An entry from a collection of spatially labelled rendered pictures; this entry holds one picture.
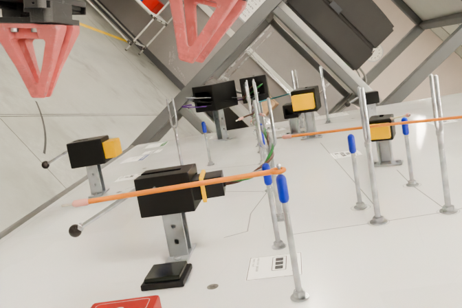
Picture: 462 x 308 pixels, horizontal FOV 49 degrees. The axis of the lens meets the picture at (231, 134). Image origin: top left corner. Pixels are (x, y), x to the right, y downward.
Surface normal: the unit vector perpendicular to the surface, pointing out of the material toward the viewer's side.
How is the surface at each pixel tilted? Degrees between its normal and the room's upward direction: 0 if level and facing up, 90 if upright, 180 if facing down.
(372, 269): 53
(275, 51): 90
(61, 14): 47
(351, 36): 90
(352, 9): 90
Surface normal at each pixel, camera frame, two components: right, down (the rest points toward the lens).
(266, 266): -0.17, -0.98
